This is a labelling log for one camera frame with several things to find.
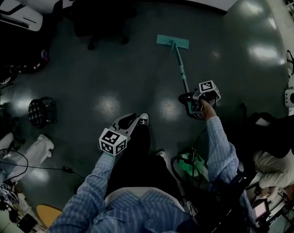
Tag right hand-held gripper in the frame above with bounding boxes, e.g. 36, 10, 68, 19
178, 80, 222, 120

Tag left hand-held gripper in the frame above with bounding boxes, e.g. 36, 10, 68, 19
98, 113, 140, 157

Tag teal mop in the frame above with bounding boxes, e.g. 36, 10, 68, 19
156, 34, 195, 114

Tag person's right forearm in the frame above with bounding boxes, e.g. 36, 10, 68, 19
205, 116, 242, 191

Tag person's left forearm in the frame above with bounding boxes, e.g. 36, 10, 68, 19
49, 151, 119, 233

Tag person's right hand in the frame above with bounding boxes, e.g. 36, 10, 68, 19
200, 99, 217, 121

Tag person's left shoe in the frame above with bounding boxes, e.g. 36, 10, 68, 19
138, 113, 149, 126

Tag person's black trousers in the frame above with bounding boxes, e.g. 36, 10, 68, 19
105, 124, 184, 203

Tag green plastic bag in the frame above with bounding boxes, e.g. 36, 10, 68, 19
178, 151, 210, 183

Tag person's striped blue shirt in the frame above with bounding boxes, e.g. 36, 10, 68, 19
64, 187, 198, 233

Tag black round stool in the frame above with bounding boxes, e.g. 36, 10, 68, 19
28, 97, 58, 130

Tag white cloth bag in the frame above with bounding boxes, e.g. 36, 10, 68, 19
1, 133, 55, 182

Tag white round device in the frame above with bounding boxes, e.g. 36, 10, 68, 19
283, 88, 294, 108

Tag black office chair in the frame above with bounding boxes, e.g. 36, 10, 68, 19
52, 0, 139, 51

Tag yellow wooden stool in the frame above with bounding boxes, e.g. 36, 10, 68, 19
36, 204, 63, 228

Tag small monitor screen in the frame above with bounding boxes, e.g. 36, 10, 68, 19
251, 200, 269, 219

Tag black scooter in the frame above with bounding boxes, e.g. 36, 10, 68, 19
0, 25, 52, 84

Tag spare hand-held gripper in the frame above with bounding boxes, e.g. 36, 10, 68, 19
0, 182, 19, 205

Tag white grey machine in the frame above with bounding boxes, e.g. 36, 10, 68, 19
0, 0, 44, 33

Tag bundle of black cables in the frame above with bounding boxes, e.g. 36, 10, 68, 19
170, 127, 211, 194

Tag black power adapter cable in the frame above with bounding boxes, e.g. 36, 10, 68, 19
0, 149, 86, 179

